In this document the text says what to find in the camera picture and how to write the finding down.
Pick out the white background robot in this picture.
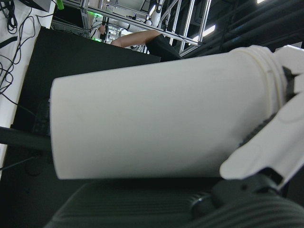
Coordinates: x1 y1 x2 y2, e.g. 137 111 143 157
144 0 164 26

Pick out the black round bar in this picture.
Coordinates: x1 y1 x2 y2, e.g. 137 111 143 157
0 125 52 152

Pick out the black flat panel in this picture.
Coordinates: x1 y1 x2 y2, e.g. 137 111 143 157
0 26 164 228

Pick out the black table cable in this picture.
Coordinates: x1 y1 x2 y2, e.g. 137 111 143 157
0 0 55 105

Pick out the person in black shirt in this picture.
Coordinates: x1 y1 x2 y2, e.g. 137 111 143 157
98 25 181 61

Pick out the ceiling light panel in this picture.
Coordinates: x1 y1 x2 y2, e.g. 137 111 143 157
203 23 217 36

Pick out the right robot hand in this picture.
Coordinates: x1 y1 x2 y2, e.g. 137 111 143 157
45 45 304 228

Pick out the aluminium frame structure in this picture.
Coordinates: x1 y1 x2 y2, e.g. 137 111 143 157
80 0 213 59

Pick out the white cup with threaded rim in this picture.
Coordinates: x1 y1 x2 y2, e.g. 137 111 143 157
48 46 285 181

